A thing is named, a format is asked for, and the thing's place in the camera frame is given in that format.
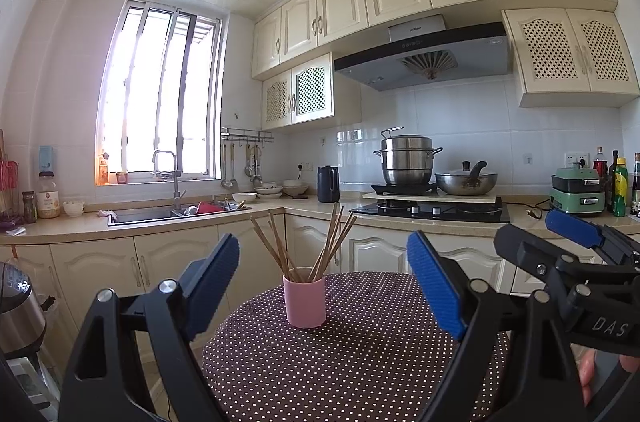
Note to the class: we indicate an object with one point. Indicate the beige stone board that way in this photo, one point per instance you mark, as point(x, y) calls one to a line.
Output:
point(450, 198)

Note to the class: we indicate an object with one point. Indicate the small red jar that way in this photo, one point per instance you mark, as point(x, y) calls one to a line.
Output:
point(121, 178)

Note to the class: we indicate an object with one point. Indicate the stack of white bowls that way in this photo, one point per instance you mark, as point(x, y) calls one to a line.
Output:
point(295, 189)

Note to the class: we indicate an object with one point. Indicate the red bowl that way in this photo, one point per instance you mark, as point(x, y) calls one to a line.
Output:
point(207, 208)

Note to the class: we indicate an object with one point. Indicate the dark glass bottle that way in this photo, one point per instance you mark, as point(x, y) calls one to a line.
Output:
point(636, 184)
point(613, 177)

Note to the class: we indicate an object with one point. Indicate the purple plastic dish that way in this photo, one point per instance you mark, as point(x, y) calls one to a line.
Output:
point(10, 223)

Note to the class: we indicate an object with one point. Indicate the pink cloth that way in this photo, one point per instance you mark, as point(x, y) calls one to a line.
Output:
point(102, 213)

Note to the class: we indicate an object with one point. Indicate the small dark jar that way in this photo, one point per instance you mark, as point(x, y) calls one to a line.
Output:
point(29, 208)

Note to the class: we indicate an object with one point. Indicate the clear bottle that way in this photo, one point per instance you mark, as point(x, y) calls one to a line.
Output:
point(600, 152)

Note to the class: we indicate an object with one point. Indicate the steel kitchen sink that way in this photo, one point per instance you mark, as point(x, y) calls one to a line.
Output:
point(150, 216)

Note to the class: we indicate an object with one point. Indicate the wall socket with plug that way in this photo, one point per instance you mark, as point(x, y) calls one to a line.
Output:
point(303, 166)

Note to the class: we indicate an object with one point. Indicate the narrow lattice wall cabinet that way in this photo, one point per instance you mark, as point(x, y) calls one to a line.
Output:
point(310, 87)

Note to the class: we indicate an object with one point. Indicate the brown polka-dot tablecloth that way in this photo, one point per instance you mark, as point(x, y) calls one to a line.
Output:
point(350, 367)

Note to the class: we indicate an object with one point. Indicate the hanging steel spatula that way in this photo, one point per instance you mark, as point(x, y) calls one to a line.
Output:
point(248, 167)

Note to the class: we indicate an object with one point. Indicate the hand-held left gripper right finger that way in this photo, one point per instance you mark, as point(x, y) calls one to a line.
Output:
point(437, 289)

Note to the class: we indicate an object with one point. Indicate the white double wall socket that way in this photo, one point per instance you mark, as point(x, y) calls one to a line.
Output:
point(577, 160)

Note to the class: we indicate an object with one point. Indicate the pink cup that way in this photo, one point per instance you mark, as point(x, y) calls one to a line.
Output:
point(305, 302)

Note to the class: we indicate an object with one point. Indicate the red can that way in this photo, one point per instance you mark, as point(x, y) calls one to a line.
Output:
point(599, 167)

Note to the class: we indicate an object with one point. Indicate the hanging steel ladle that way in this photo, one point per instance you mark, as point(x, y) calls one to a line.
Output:
point(227, 183)

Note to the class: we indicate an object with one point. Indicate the silver electric cooker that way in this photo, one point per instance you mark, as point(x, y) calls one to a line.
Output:
point(20, 307)

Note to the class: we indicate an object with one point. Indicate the red hanging utensil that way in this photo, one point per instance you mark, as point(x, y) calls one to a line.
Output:
point(7, 174)

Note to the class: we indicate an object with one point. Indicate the small white bowl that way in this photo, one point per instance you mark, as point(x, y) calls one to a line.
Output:
point(73, 208)

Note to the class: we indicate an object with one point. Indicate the dark blue kettle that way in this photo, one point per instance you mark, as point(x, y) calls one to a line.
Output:
point(328, 184)

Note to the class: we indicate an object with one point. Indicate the black gas stove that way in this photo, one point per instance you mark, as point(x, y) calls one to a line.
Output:
point(430, 212)

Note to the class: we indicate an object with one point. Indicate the green electric cooker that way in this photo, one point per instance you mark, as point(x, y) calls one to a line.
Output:
point(575, 197)

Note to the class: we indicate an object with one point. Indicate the barred kitchen window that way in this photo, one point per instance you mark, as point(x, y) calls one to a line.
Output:
point(160, 92)

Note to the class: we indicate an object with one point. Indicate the green bottle yellow cap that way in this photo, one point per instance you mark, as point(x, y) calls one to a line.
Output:
point(620, 192)

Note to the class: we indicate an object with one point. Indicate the black range hood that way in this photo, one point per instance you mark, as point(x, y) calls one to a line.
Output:
point(425, 62)

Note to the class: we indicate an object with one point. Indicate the orange bottle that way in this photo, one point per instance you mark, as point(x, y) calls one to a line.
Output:
point(103, 171)

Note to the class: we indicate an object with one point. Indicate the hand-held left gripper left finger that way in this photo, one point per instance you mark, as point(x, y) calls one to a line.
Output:
point(212, 289)

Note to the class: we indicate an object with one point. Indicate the steel sink faucet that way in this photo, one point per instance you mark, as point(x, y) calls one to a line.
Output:
point(176, 187)

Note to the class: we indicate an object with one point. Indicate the bunch of wooden chopsticks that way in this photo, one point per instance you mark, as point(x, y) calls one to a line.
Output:
point(322, 264)

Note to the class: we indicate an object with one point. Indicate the person's right hand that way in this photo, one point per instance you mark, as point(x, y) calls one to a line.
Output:
point(587, 369)

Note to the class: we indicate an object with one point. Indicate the metal wall utensil rack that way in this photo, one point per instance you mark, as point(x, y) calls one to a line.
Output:
point(247, 135)

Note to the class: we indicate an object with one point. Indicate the steel steamer pot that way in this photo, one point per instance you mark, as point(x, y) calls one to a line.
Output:
point(406, 162)

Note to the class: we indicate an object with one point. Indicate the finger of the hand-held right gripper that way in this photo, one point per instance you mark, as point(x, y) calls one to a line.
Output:
point(575, 229)
point(522, 249)

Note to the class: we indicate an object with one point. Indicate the wide lattice wall cabinet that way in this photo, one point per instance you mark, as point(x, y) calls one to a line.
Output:
point(550, 52)

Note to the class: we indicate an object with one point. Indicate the glass jar white contents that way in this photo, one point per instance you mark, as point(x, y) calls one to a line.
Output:
point(48, 199)

